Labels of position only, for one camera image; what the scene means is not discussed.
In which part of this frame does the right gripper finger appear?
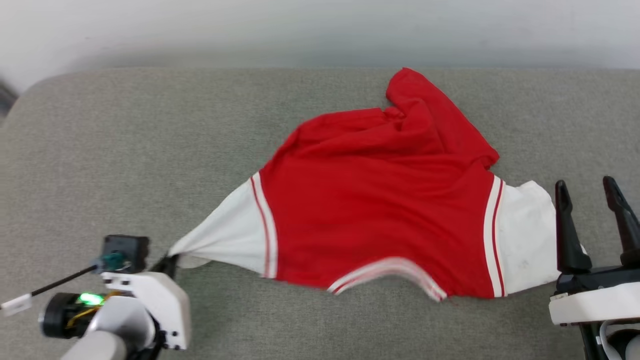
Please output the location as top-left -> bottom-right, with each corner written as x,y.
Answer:
602,175 -> 640,266
554,180 -> 594,275

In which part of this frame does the white cable label tag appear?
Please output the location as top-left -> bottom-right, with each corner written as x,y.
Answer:
0,293 -> 34,317

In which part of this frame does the red and white jersey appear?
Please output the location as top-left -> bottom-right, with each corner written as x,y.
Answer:
167,67 -> 588,303

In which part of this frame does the grey metal rail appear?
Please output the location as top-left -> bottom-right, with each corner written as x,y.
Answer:
0,79 -> 20,121

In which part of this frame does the grey fabric sofa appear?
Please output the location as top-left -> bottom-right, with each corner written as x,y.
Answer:
0,67 -> 640,360

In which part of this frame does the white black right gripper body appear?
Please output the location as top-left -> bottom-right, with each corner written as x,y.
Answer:
548,263 -> 640,327

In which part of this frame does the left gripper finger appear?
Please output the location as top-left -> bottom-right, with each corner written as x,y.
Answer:
149,254 -> 179,280

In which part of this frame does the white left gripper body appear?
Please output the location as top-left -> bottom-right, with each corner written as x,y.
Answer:
101,270 -> 192,351

